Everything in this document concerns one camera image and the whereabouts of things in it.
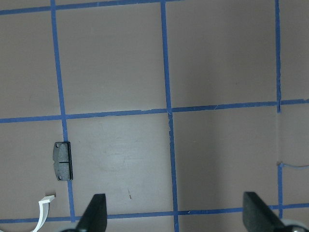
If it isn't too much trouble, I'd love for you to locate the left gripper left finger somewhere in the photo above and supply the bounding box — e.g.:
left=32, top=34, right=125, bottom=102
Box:
left=76, top=194, right=107, bottom=232

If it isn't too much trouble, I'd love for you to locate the white curved plastic piece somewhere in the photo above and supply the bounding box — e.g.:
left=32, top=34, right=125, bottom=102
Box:
left=31, top=195, right=55, bottom=232

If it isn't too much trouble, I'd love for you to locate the black brake pad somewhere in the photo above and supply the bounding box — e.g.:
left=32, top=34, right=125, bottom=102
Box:
left=53, top=142, right=73, bottom=181

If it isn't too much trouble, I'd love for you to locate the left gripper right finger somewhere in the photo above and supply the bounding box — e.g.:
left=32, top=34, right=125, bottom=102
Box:
left=242, top=192, right=285, bottom=232

